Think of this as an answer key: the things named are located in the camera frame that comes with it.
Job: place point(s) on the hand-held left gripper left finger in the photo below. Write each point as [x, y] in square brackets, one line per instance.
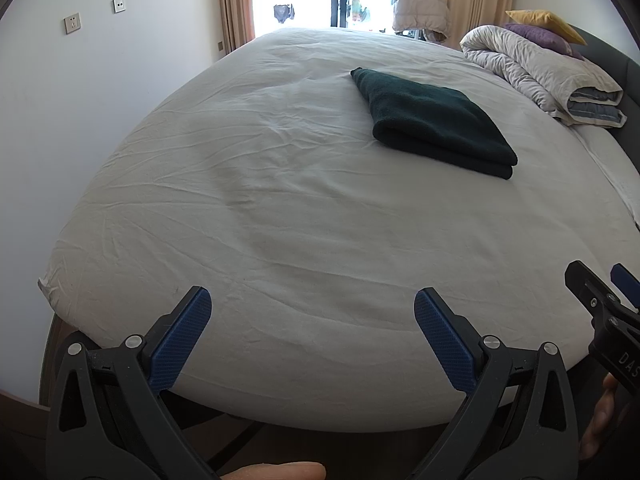
[180, 340]

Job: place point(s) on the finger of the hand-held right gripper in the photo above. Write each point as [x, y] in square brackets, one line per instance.
[627, 282]
[590, 290]

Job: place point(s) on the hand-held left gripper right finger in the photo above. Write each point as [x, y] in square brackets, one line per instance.
[445, 340]

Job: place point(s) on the dark green towel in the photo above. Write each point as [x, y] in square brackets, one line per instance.
[435, 120]

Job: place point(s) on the person's right hand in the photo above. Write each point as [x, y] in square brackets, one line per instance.
[600, 420]

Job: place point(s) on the person's left hand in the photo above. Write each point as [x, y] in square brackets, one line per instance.
[272, 471]

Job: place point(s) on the bed with white sheet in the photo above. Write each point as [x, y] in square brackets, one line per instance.
[275, 210]

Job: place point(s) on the dark grey headboard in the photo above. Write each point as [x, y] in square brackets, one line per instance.
[617, 75]

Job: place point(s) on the grey folded duvet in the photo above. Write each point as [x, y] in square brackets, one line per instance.
[530, 65]

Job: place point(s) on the purple pillow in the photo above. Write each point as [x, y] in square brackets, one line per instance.
[545, 39]

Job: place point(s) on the yellow pillow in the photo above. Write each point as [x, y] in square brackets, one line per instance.
[545, 19]

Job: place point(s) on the tan curtain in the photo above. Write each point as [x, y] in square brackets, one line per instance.
[475, 0]
[235, 5]

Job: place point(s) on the beige puffer jacket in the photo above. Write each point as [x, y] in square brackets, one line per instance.
[420, 7]

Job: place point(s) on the small hanging dark garment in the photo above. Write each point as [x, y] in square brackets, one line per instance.
[282, 12]

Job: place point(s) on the dark wooden bed frame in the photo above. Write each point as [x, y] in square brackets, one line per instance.
[55, 360]

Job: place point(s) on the white wall socket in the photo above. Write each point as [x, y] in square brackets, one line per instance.
[72, 23]
[119, 5]

